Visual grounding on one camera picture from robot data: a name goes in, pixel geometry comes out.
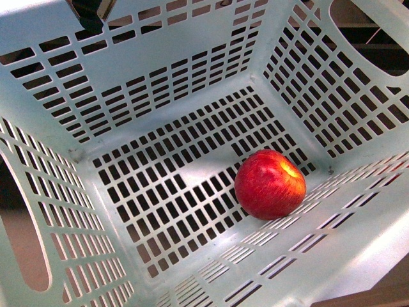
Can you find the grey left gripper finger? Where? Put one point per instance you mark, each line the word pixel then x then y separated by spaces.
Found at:
pixel 92 14

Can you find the light teal plastic basket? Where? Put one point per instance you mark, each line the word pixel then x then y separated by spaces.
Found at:
pixel 125 145

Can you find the red apple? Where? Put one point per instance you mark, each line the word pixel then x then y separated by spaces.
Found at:
pixel 268 186

